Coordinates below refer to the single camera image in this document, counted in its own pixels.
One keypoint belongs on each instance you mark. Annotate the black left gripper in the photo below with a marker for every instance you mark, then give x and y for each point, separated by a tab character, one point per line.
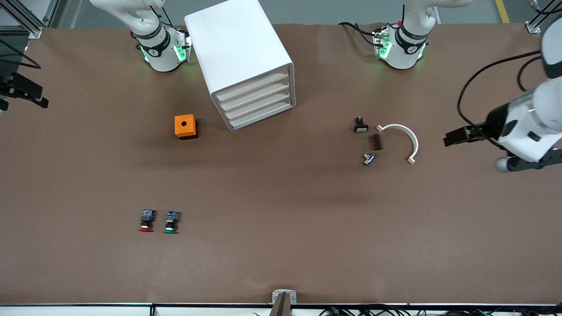
492	123

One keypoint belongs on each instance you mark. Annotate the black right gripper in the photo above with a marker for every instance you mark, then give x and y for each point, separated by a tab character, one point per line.
17	84

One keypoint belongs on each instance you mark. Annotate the white rectangular tray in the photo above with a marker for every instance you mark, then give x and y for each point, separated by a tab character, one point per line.
252	88

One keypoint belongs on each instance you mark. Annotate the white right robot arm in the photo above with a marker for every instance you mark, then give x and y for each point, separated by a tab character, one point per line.
160	52

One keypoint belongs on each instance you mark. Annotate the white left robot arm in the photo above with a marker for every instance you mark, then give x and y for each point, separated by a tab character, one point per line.
531	127

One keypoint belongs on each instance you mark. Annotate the orange button box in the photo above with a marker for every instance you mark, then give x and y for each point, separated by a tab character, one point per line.
179	130

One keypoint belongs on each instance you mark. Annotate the red push button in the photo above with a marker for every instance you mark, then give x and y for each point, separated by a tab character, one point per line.
147	216

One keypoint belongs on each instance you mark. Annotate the green push button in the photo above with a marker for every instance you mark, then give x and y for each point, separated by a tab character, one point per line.
171	217

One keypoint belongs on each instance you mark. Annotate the white curved plastic clip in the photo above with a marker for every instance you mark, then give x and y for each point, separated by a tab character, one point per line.
399	126

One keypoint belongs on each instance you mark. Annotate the brown terminal block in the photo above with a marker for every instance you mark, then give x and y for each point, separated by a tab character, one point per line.
376	142

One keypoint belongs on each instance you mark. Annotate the small silver connector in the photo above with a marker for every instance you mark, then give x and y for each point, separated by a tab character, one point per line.
368	159

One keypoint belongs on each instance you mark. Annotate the brown table mat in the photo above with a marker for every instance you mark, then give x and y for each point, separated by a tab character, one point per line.
281	197

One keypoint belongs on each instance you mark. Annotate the aluminium frame profile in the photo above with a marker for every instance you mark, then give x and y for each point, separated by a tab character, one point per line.
532	27
34	30

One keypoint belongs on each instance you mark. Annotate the black switch white face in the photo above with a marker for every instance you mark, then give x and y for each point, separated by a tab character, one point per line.
361	127

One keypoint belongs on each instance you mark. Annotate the white table edge rail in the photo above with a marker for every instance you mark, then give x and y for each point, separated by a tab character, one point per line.
88	310

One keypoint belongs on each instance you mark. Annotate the grey mount bracket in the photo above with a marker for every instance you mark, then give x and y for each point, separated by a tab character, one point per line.
275	295

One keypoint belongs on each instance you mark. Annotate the brown camera support pole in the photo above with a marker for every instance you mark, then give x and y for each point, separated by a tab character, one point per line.
281	307

